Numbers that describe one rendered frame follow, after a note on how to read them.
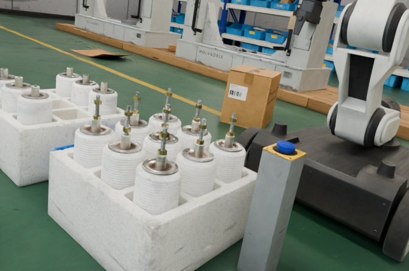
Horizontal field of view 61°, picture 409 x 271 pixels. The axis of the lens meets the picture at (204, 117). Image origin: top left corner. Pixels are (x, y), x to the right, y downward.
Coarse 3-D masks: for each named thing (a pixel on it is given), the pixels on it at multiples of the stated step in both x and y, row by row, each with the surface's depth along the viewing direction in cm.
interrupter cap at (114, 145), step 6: (108, 144) 78; (114, 144) 79; (120, 144) 80; (132, 144) 81; (138, 144) 81; (114, 150) 76; (120, 150) 76; (126, 150) 77; (132, 150) 77; (138, 150) 78
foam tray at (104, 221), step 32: (64, 160) 84; (64, 192) 84; (96, 192) 75; (128, 192) 75; (224, 192) 81; (64, 224) 86; (96, 224) 76; (128, 224) 69; (160, 224) 65; (192, 224) 74; (224, 224) 85; (96, 256) 78; (128, 256) 70; (160, 256) 68; (192, 256) 78
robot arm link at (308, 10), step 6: (306, 0) 123; (312, 0) 122; (318, 0) 123; (324, 0) 123; (306, 6) 123; (312, 6) 122; (318, 6) 124; (300, 12) 122; (306, 12) 121; (312, 12) 122; (318, 12) 126; (306, 18) 122; (312, 18) 123; (318, 18) 127
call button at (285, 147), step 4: (276, 144) 75; (280, 144) 73; (284, 144) 74; (288, 144) 74; (292, 144) 74; (280, 148) 73; (284, 148) 73; (288, 148) 72; (292, 148) 73; (284, 152) 73; (288, 152) 73
